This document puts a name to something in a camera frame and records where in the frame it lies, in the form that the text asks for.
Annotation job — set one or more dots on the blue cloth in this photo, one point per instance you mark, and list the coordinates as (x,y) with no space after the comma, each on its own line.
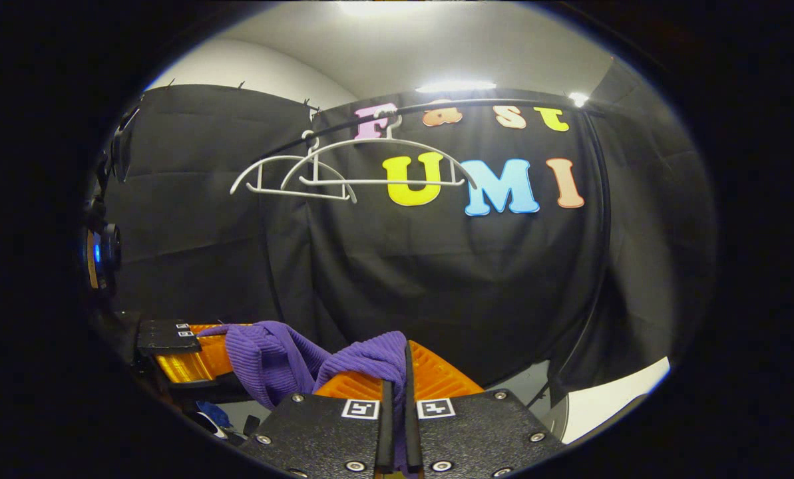
(213,412)

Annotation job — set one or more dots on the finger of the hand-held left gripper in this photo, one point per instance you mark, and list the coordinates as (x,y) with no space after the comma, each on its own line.
(164,326)
(170,344)

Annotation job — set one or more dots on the black metal clothes rack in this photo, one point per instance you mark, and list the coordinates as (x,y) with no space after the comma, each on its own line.
(476,103)

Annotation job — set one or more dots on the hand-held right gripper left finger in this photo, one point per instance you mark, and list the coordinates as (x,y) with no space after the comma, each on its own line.
(387,432)

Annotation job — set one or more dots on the black backdrop cloth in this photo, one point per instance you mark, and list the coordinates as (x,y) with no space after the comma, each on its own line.
(436,279)

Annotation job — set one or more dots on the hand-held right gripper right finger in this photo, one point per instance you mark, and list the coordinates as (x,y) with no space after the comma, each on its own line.
(412,432)

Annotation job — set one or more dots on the white plastic clothes hanger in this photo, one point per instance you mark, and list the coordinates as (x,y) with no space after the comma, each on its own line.
(257,166)
(383,141)

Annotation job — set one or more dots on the large ceiling light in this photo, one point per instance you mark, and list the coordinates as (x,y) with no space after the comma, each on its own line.
(383,5)

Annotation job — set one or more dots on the purple ribbed jacket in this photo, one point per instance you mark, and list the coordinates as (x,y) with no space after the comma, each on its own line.
(270,359)

